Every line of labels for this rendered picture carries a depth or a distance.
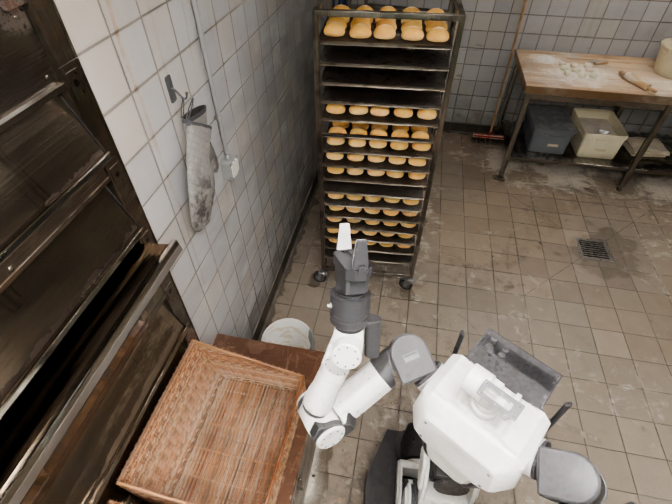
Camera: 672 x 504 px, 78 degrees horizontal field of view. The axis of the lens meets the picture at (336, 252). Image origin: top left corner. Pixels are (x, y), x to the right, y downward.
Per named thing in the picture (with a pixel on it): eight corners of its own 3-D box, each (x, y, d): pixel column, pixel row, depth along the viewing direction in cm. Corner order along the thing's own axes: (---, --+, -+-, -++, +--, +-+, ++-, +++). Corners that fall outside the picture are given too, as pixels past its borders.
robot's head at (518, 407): (491, 373, 92) (489, 373, 85) (528, 399, 87) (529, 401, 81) (475, 397, 92) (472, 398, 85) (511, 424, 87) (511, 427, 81)
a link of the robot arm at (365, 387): (311, 415, 114) (373, 363, 115) (332, 456, 105) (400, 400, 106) (290, 402, 106) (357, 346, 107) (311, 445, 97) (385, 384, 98)
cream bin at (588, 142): (574, 157, 376) (585, 133, 359) (562, 130, 410) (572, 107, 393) (616, 161, 372) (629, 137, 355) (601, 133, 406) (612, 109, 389)
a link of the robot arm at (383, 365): (370, 358, 116) (407, 328, 116) (390, 385, 114) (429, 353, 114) (369, 361, 104) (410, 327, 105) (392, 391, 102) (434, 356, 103)
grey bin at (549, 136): (525, 152, 382) (534, 128, 365) (519, 125, 416) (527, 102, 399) (566, 156, 377) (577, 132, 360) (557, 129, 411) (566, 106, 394)
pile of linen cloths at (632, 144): (630, 157, 376) (635, 149, 371) (619, 142, 394) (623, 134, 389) (669, 158, 374) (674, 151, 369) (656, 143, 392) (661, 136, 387)
